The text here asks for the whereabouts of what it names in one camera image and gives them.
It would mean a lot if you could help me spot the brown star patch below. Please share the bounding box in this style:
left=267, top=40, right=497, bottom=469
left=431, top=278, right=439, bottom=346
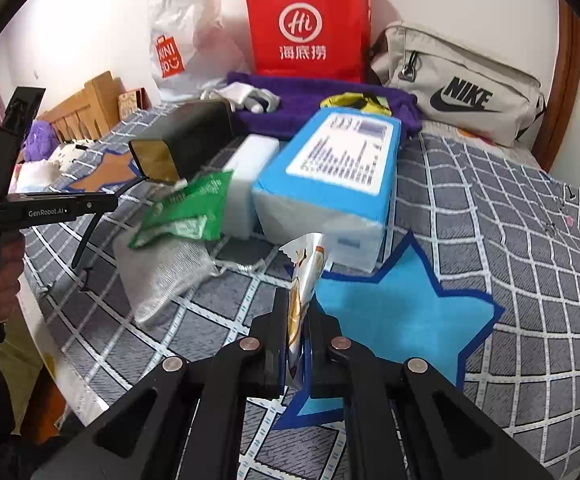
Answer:
left=64, top=147, right=145, bottom=196

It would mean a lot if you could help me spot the dark green packet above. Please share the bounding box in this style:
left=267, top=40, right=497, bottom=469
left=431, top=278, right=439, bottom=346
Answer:
left=170, top=170, right=234, bottom=242

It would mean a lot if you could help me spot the blue star patch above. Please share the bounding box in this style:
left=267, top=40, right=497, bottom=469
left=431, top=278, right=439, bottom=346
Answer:
left=270, top=230, right=506, bottom=431

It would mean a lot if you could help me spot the grey checked bedsheet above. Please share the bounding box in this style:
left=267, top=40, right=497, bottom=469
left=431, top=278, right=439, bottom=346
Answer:
left=20, top=110, right=580, bottom=480

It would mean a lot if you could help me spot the red paper bag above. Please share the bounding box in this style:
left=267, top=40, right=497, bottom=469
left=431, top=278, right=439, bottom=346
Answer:
left=244, top=0, right=373, bottom=85

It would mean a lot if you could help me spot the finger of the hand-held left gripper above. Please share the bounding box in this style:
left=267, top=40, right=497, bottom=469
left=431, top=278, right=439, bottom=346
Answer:
left=71, top=204, right=121, bottom=268

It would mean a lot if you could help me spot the yellow green cloth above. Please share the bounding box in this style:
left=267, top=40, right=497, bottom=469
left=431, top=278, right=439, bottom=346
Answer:
left=0, top=240, right=65, bottom=436

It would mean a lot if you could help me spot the white yellow snack packet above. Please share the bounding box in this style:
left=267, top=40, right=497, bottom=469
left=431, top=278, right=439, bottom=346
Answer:
left=279, top=232, right=331, bottom=391

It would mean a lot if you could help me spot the grey waist bag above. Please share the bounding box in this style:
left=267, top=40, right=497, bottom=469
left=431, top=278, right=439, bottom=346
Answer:
left=370, top=21, right=547, bottom=148

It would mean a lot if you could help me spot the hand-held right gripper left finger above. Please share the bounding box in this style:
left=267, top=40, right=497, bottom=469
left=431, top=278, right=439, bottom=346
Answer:
left=30, top=302, right=291, bottom=480

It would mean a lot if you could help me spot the light green packet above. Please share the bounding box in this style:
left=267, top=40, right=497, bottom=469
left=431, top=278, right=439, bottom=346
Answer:
left=128, top=200, right=211, bottom=249

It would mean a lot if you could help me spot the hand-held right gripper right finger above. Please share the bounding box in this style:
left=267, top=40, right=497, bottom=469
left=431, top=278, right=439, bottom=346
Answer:
left=302, top=305, right=556, bottom=480

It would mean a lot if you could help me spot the purple towel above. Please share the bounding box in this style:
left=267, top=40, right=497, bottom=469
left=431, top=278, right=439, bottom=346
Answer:
left=201, top=71, right=423, bottom=141

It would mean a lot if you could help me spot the dark green box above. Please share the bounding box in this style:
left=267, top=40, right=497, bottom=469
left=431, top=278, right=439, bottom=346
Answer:
left=128, top=100, right=235, bottom=184

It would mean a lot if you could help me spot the white sponge block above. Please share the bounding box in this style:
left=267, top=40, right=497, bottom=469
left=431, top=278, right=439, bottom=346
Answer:
left=221, top=134, right=281, bottom=240

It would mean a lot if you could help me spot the purple plush toy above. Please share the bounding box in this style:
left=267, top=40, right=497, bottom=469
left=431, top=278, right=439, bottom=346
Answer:
left=22, top=122, right=58, bottom=163

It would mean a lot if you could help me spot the wooden headboard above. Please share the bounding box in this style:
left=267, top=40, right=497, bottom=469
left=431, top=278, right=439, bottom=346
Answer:
left=36, top=71, right=130, bottom=143

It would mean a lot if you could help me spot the blue tissue pack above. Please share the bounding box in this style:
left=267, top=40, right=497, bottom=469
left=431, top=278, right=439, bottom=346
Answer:
left=251, top=107, right=403, bottom=273

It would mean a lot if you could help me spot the yellow black pouch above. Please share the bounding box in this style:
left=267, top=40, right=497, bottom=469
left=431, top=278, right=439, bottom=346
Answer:
left=320, top=92, right=393, bottom=116

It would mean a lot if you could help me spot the white plastic shopping bag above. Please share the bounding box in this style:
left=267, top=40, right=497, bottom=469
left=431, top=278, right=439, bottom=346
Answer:
left=148, top=0, right=251, bottom=102

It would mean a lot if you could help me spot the white mesh drawstring pouch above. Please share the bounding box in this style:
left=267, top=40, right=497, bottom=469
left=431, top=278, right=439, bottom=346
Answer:
left=114, top=232, right=267, bottom=326

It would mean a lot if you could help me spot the white spotted pillow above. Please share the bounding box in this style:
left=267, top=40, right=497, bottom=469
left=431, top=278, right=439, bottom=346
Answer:
left=50, top=137, right=93, bottom=166

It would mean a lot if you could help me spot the wooden door frame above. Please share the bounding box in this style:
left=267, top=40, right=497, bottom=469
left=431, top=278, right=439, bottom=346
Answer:
left=530, top=0, right=580, bottom=173

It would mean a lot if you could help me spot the white glove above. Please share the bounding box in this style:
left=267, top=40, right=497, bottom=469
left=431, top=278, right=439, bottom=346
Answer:
left=247, top=89, right=281, bottom=114
left=202, top=85, right=258, bottom=111

